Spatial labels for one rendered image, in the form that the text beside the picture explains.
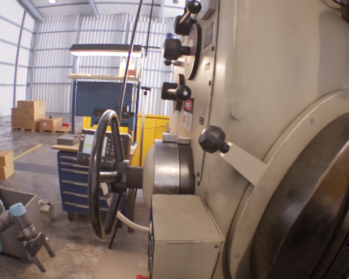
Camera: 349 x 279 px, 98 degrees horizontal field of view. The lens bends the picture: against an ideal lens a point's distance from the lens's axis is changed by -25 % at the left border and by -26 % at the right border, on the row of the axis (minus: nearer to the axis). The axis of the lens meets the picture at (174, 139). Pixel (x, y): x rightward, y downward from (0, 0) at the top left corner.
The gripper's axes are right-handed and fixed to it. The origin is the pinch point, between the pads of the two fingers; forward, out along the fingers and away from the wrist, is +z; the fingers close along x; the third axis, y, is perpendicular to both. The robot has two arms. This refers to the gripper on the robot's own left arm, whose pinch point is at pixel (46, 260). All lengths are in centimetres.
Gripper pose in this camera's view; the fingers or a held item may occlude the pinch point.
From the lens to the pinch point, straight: 113.3
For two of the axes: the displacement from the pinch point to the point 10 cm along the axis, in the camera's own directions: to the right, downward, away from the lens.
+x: -1.5, -0.9, 9.9
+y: 9.4, -3.4, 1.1
